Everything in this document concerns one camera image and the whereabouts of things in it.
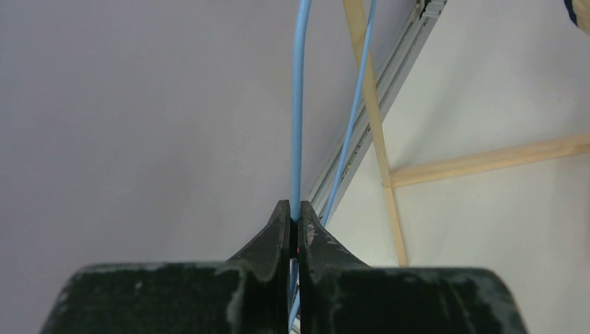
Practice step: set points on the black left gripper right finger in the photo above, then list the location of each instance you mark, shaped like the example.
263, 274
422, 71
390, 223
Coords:
342, 294

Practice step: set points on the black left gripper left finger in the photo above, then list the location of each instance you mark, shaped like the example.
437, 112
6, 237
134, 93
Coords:
248, 293

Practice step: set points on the beige navy-trimmed underwear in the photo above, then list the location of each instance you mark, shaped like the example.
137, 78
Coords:
578, 11

